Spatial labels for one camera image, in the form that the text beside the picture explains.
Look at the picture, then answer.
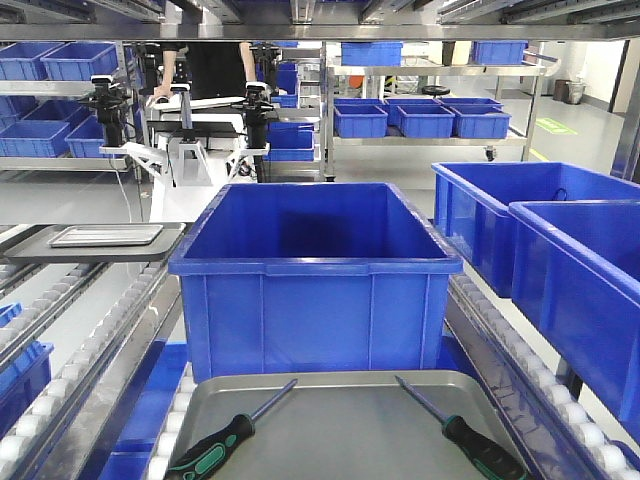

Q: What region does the screwdriver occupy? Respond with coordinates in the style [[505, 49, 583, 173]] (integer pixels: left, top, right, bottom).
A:
[[164, 378, 298, 480], [395, 375, 529, 480]]

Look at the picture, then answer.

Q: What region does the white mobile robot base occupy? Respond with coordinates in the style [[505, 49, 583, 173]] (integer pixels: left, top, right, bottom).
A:
[[89, 42, 321, 224]]

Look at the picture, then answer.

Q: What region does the blue bin behind tray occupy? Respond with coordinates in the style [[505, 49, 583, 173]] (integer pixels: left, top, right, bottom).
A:
[[169, 183, 463, 382]]

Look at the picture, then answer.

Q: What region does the large grey metal tray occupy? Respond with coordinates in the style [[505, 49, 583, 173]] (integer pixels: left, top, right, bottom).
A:
[[167, 369, 532, 480]]

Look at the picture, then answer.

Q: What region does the small silver tray left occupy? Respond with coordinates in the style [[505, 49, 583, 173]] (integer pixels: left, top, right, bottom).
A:
[[47, 224, 164, 248]]

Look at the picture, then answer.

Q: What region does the dark tray on left rollers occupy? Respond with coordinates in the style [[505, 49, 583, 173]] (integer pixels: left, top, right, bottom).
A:
[[1, 222, 188, 265]]

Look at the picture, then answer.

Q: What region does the blue bin right far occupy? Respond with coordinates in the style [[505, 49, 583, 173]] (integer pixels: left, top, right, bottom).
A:
[[432, 162, 639, 298]]

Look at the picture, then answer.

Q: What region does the person in black clothes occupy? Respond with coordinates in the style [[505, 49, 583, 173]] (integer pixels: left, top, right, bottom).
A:
[[152, 42, 256, 100]]

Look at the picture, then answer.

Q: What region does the wheeled steel cart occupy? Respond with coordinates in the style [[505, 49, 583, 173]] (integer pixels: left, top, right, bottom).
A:
[[321, 50, 561, 181]]

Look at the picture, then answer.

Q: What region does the blue bin right near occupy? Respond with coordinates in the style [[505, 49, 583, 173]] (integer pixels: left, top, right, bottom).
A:
[[509, 200, 639, 439]]

